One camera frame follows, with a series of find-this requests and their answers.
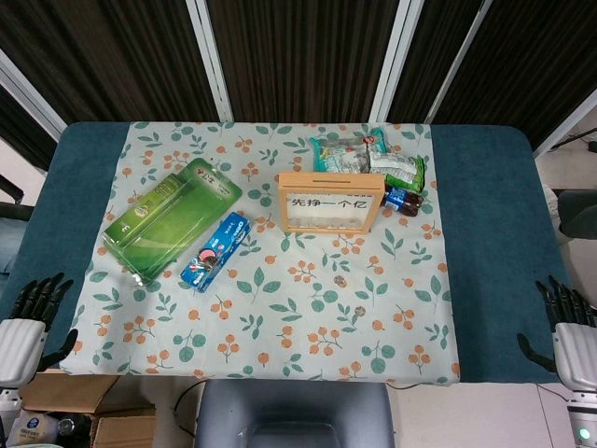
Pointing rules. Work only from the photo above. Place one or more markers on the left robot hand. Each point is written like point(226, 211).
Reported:
point(21, 345)

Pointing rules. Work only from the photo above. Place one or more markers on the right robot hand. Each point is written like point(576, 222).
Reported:
point(578, 350)

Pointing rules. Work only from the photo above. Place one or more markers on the silver coin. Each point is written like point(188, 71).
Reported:
point(339, 280)

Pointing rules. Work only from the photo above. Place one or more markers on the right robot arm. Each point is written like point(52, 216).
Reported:
point(583, 415)

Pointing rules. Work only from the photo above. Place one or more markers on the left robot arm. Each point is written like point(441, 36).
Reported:
point(8, 401)

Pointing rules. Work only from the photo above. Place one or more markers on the brown cardboard box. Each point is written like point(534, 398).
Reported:
point(126, 429)
point(65, 392)

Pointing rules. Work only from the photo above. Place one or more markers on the white jug blue label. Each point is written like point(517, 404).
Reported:
point(32, 427)

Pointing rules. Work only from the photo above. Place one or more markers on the blue office chair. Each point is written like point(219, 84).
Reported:
point(11, 242)

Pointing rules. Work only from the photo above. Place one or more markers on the teal table cover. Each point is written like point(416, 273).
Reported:
point(490, 233)

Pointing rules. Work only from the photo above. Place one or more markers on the green plastic blister package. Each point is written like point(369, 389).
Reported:
point(163, 219)

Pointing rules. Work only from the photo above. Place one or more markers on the blue Oreo cookie box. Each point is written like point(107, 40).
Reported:
point(217, 254)

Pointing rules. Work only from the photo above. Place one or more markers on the small cola bottle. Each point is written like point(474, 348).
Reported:
point(403, 201)

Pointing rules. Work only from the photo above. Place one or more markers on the green white snack bag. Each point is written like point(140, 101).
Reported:
point(401, 170)

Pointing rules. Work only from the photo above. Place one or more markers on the floral leaf print tablecloth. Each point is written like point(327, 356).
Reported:
point(280, 326)

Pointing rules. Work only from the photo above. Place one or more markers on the dark ribbed partition screen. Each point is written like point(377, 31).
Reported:
point(303, 56)
point(536, 70)
point(102, 56)
point(438, 60)

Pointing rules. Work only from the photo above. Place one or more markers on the teal white snack bag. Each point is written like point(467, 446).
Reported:
point(340, 156)

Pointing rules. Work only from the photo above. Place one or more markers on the wooden framed sign box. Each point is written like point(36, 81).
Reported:
point(326, 179)

